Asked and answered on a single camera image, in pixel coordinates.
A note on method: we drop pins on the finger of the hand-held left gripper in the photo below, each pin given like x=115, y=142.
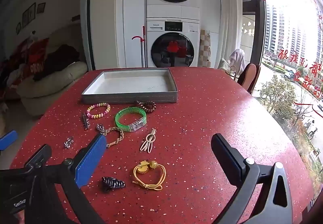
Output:
x=7, y=139
x=39, y=156

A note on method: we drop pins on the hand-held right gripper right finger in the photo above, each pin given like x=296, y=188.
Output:
x=227, y=157

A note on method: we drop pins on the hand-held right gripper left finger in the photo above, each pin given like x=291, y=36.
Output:
x=90, y=158

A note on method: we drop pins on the small silver hair clip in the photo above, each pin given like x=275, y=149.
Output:
x=68, y=142

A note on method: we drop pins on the beige hair clip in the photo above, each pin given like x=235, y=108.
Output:
x=149, y=140

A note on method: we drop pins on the grey shallow tray box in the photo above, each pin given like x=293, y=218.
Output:
x=131, y=85

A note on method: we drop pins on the dark blue claw clip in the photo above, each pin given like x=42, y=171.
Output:
x=113, y=184

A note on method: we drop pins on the dark metal hair clip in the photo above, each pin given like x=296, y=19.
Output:
x=85, y=120

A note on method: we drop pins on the cream sofa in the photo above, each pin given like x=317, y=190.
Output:
x=58, y=80

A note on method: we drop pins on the wooden chair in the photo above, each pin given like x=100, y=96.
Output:
x=249, y=76

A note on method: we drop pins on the red printed blanket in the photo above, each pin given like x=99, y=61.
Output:
x=32, y=57

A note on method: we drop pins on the black garment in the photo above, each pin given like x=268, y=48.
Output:
x=63, y=58

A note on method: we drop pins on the pink garment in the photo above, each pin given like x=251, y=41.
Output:
x=237, y=58

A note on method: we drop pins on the checkered board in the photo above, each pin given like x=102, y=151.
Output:
x=205, y=50

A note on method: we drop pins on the white washing machine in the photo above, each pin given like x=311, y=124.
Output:
x=172, y=48

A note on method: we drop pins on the white curtain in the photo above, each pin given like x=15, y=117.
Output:
x=231, y=12

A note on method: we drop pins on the white cabinet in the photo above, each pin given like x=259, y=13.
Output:
x=118, y=12

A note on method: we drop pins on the wall picture frames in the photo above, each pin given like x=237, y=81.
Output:
x=29, y=14

